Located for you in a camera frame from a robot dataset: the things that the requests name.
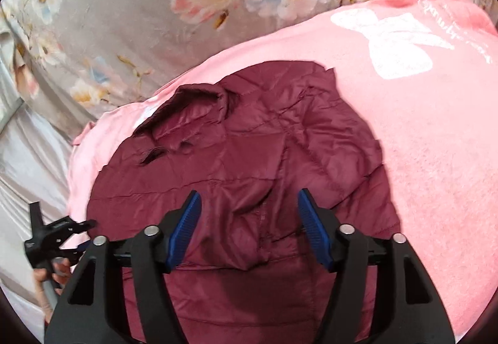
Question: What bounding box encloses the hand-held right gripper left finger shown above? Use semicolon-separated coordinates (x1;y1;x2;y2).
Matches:
45;190;202;344

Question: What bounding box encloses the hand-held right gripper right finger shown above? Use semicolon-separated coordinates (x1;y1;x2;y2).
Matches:
297;189;456;344

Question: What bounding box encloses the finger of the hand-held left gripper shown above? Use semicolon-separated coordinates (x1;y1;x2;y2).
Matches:
67;219;98;236
58;240;93;256

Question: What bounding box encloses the maroon puffer jacket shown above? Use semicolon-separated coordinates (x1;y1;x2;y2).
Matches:
86;60;402;344

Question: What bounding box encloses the person's left hand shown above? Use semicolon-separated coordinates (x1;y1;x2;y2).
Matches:
33;256;73;326

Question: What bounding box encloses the white satin sheet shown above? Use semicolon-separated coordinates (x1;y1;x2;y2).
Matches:
0;99;98;329

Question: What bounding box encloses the pink blanket with white print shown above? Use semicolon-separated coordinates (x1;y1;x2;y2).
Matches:
66;0;498;344

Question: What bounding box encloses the grey floral bedsheet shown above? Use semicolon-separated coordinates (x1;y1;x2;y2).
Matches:
0;0;498;134

